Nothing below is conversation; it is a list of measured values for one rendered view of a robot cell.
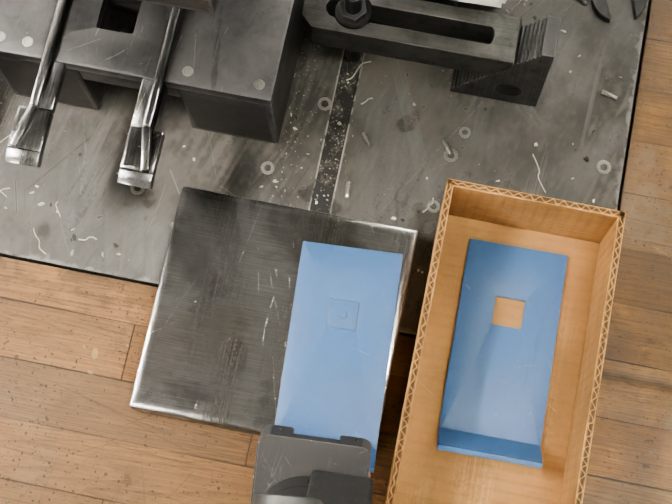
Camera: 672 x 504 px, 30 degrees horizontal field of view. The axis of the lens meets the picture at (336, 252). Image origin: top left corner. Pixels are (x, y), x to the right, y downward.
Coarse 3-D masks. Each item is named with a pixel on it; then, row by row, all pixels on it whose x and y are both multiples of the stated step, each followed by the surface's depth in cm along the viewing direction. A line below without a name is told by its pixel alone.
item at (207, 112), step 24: (120, 24) 94; (288, 48) 87; (24, 72) 88; (72, 72) 86; (288, 72) 90; (72, 96) 91; (96, 96) 91; (192, 96) 86; (216, 96) 85; (288, 96) 92; (192, 120) 90; (216, 120) 89; (240, 120) 88; (264, 120) 87
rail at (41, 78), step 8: (64, 0) 85; (56, 8) 85; (64, 8) 85; (56, 16) 85; (64, 16) 85; (56, 24) 85; (56, 32) 85; (48, 40) 84; (56, 40) 85; (48, 48) 84; (48, 56) 84; (40, 64) 84; (48, 64) 84; (40, 72) 84; (48, 72) 84; (40, 80) 84; (40, 88) 83; (32, 96) 83; (40, 96) 84; (32, 104) 83
